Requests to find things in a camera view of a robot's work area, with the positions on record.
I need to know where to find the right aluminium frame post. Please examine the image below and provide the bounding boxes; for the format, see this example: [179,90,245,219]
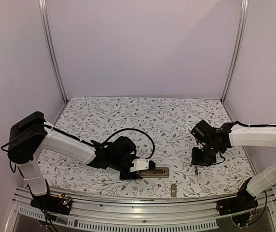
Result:
[221,0,249,105]

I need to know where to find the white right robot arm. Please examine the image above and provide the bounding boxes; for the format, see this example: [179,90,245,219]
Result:
[191,120,276,211]

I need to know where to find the remote battery cover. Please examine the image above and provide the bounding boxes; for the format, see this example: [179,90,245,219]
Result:
[170,184,177,198]

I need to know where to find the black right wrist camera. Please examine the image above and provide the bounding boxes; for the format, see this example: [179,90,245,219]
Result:
[191,120,213,144]

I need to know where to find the white remote control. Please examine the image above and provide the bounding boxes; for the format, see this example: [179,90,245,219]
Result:
[138,167,169,179]

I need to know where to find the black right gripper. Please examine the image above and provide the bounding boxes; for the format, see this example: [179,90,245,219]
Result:
[192,141,222,166]

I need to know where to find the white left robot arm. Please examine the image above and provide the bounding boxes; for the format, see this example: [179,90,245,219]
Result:
[1,111,156,210]

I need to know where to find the left aluminium frame post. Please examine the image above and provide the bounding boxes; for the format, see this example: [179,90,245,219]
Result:
[38,0,68,104]

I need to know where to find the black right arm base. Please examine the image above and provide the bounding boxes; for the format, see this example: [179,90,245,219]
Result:
[216,177,258,227]

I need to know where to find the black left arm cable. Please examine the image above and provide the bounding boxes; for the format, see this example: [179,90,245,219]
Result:
[104,128,155,160]

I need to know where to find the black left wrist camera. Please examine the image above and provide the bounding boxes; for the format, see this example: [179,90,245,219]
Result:
[112,136,136,159]

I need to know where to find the aluminium frame post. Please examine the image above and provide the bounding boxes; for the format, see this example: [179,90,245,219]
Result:
[221,0,249,105]
[38,0,68,104]

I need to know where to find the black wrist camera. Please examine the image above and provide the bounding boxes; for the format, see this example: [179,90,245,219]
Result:
[112,136,136,159]
[191,120,213,144]

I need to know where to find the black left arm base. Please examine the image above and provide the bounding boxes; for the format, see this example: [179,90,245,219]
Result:
[29,183,72,216]

